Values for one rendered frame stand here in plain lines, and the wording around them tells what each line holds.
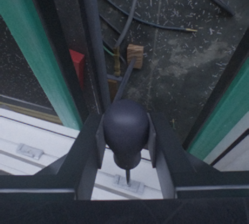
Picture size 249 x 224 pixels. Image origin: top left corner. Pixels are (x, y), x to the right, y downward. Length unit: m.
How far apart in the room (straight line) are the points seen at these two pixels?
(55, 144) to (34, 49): 0.20
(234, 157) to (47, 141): 0.30
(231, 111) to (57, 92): 0.21
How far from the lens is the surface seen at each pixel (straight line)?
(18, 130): 0.42
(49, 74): 0.24
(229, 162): 0.27
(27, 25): 0.20
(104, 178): 0.32
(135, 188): 0.31
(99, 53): 0.61
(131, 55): 1.25
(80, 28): 0.54
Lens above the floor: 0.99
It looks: 35 degrees down
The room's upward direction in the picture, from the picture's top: 159 degrees counter-clockwise
